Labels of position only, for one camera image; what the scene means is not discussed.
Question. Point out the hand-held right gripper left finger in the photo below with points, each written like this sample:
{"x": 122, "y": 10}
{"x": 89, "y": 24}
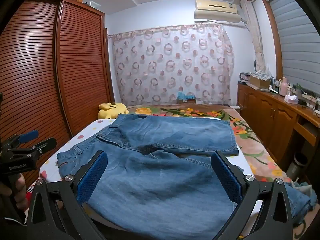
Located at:
{"x": 92, "y": 177}

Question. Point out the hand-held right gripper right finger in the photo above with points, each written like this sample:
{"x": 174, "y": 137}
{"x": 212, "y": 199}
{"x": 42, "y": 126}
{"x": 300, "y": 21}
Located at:
{"x": 226, "y": 180}

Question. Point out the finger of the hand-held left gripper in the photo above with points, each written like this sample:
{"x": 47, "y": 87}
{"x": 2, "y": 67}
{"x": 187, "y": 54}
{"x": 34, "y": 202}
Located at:
{"x": 47, "y": 143}
{"x": 28, "y": 135}

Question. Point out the blue denim pants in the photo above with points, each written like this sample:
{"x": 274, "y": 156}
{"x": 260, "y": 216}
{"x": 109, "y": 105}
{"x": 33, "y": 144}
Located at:
{"x": 162, "y": 180}

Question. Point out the person's left hand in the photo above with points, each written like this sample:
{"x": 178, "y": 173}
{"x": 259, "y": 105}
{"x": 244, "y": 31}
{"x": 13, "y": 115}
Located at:
{"x": 21, "y": 190}

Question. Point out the white strawberry-print sheet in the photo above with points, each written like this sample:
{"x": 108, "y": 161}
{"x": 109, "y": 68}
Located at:
{"x": 50, "y": 165}

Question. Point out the red and white cloth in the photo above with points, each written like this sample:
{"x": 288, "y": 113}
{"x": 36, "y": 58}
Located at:
{"x": 30, "y": 192}

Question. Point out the floral blanket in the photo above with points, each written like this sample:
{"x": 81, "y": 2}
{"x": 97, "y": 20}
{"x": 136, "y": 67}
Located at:
{"x": 252, "y": 150}

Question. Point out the yellow plush toy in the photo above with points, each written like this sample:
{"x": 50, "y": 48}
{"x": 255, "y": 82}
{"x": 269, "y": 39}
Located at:
{"x": 112, "y": 110}

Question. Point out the grey trash bin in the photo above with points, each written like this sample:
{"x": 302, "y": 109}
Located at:
{"x": 297, "y": 165}

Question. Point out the wooden sideboard cabinet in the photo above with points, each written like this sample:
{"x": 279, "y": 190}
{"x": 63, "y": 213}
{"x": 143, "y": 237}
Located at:
{"x": 270, "y": 120}

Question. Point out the pile of denim clothes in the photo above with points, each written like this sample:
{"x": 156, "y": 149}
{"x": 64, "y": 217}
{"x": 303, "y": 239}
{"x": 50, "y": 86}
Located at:
{"x": 298, "y": 202}

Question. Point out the wooden slatted wardrobe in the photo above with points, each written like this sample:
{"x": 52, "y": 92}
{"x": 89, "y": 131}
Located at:
{"x": 75, "y": 67}

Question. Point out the box with blue cloth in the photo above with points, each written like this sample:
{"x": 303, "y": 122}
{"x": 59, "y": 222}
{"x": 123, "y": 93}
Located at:
{"x": 186, "y": 97}

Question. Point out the cardboard box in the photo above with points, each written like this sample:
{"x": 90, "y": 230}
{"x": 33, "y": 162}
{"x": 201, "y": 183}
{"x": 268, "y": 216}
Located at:
{"x": 260, "y": 82}

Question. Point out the pink thermos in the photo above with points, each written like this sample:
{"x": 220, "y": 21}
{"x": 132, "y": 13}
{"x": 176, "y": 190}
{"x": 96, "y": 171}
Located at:
{"x": 283, "y": 87}

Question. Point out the green bottle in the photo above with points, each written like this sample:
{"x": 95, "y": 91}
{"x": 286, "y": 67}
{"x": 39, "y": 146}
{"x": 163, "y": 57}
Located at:
{"x": 298, "y": 90}

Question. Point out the sheer circle-print curtain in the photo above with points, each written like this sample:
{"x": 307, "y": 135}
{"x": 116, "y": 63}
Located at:
{"x": 172, "y": 65}

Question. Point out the beige tied window curtain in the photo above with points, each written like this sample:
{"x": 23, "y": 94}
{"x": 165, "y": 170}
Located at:
{"x": 257, "y": 42}

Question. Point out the clear plastic storage box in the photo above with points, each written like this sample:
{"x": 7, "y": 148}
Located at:
{"x": 93, "y": 4}

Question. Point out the grey window blind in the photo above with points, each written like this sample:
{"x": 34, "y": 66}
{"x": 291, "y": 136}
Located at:
{"x": 297, "y": 42}

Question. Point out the beige wall air conditioner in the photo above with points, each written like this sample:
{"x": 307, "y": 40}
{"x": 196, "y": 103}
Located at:
{"x": 217, "y": 10}

